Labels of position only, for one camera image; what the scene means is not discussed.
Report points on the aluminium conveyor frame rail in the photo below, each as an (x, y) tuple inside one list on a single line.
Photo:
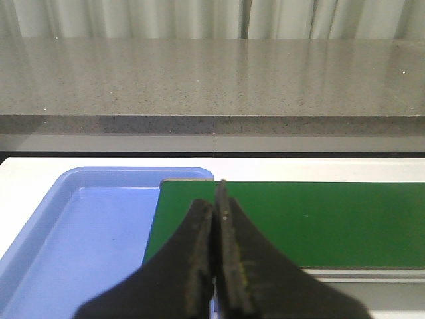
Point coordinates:
[(368, 275)]

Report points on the green conveyor belt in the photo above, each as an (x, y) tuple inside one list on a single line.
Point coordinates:
[(338, 224)]

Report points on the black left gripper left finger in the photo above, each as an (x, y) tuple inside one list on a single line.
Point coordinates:
[(177, 282)]

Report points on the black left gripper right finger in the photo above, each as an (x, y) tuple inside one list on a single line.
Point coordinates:
[(255, 280)]

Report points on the white pleated curtain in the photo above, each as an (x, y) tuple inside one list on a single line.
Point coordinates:
[(214, 19)]

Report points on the blue plastic tray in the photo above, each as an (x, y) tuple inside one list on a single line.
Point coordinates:
[(88, 233)]

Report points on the grey stone counter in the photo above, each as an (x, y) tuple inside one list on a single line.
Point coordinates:
[(130, 95)]

